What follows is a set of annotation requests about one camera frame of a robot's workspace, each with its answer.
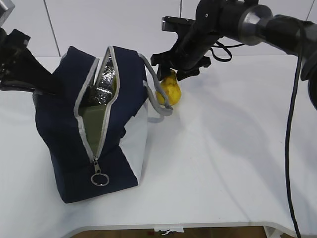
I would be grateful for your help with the yellow pear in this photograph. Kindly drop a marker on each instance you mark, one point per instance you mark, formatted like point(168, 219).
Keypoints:
point(171, 87)

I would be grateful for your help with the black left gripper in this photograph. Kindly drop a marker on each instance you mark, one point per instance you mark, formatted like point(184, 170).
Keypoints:
point(26, 74)

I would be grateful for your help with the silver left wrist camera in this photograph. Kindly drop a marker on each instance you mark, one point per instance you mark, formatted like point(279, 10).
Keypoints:
point(6, 8)

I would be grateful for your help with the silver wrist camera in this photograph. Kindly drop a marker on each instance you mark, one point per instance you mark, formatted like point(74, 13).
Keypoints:
point(176, 24)
point(6, 8)

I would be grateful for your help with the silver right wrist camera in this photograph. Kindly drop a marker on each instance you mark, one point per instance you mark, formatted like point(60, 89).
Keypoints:
point(176, 24)

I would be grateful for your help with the white tape on table edge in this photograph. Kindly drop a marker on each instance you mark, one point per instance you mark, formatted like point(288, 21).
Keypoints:
point(169, 228)

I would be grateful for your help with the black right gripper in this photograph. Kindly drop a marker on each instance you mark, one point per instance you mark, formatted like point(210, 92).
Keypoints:
point(187, 55)

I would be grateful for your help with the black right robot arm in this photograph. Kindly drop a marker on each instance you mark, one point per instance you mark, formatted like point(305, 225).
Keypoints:
point(245, 21)

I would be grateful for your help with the green lidded glass container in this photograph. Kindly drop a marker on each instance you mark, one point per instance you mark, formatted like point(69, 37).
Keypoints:
point(93, 118)

